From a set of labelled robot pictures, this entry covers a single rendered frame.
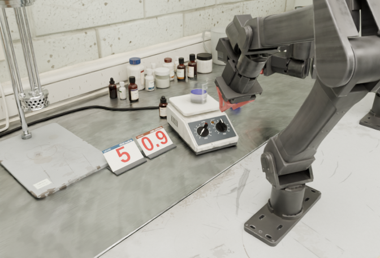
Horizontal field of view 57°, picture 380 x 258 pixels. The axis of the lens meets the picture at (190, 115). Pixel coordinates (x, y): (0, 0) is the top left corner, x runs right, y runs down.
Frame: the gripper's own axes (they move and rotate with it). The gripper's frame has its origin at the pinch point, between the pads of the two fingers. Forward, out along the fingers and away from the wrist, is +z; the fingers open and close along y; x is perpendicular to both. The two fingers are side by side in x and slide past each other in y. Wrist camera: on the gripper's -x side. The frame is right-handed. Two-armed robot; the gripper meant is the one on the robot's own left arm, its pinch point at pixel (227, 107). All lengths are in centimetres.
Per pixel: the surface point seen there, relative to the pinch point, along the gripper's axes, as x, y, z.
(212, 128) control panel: 1.0, 2.6, 7.4
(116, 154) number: 0.5, 28.4, 10.2
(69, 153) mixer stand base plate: -5.9, 38.6, 16.1
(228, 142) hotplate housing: 5.8, -0.2, 8.1
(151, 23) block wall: -63, -5, 28
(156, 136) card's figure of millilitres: -2.9, 16.3, 12.3
